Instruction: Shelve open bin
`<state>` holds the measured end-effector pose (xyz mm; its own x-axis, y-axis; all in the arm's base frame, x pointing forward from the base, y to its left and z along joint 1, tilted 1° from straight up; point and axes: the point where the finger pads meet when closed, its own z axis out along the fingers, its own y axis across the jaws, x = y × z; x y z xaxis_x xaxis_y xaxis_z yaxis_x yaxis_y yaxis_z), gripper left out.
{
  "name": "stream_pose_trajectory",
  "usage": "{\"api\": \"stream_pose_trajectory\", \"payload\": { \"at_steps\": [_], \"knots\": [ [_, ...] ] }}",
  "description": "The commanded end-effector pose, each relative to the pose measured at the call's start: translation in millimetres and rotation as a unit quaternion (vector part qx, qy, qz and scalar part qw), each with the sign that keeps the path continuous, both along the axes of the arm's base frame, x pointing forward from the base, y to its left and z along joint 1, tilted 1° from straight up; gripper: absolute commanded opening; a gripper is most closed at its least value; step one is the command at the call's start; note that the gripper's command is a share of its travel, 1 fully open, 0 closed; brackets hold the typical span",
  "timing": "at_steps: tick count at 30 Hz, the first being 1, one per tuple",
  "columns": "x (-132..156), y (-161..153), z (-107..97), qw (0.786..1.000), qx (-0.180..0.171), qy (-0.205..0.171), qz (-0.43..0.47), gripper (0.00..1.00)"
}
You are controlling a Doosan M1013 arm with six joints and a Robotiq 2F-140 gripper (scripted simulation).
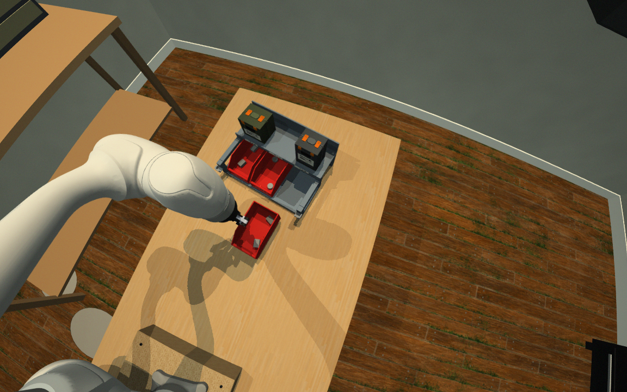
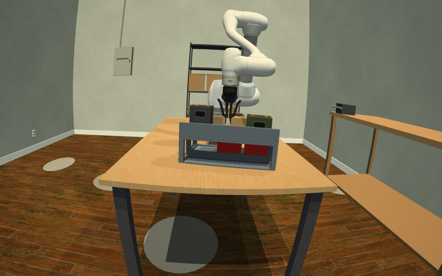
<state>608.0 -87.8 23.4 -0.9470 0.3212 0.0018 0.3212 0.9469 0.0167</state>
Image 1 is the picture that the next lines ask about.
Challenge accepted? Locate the black tool case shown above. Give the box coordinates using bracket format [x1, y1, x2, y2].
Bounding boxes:
[295, 128, 328, 171]

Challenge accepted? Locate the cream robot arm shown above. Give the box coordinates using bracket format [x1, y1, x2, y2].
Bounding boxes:
[0, 134, 235, 392]

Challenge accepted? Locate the olive green case with orange latches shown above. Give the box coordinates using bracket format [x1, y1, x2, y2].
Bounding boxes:
[238, 103, 276, 144]

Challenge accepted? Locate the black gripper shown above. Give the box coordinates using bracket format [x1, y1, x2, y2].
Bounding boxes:
[220, 201, 249, 226]

